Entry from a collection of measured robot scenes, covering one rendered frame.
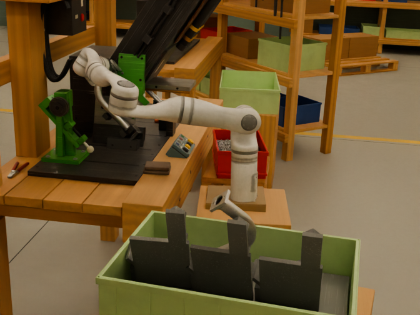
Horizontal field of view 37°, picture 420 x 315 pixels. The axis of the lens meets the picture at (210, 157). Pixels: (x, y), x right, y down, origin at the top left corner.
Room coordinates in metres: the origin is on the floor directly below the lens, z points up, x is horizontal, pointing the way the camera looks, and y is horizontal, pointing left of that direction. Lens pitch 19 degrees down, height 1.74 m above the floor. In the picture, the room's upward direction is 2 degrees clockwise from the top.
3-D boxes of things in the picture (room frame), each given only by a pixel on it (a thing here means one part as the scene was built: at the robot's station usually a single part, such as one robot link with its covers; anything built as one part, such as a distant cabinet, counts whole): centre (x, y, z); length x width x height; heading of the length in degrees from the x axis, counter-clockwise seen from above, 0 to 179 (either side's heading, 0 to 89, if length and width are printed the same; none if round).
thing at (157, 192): (2.65, 0.11, 0.82); 1.50 x 0.14 x 0.15; 172
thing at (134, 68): (2.61, 0.34, 1.17); 0.13 x 0.12 x 0.20; 172
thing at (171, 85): (2.75, 0.28, 1.11); 0.39 x 0.16 x 0.03; 82
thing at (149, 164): (2.22, 0.20, 0.91); 0.10 x 0.08 x 0.03; 89
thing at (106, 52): (2.82, 0.51, 1.07); 0.30 x 0.18 x 0.34; 172
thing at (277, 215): (2.06, -0.12, 0.83); 0.32 x 0.32 x 0.04; 89
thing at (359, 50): (9.15, -1.97, 0.22); 1.20 x 0.80 x 0.44; 122
